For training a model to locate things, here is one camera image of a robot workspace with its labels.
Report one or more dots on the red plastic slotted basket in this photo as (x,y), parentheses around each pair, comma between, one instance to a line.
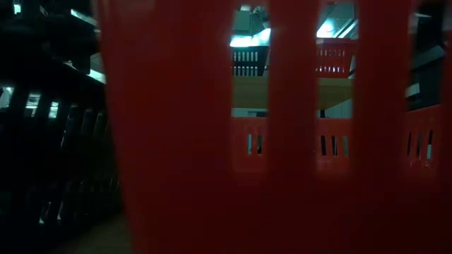
(335,45)
(176,141)

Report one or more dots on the wooden shelf black metal legs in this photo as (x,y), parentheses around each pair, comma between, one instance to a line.
(250,91)

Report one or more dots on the black background desk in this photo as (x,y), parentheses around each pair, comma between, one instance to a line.
(427,77)

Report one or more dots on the grey ceiling duct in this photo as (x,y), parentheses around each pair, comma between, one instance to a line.
(243,19)

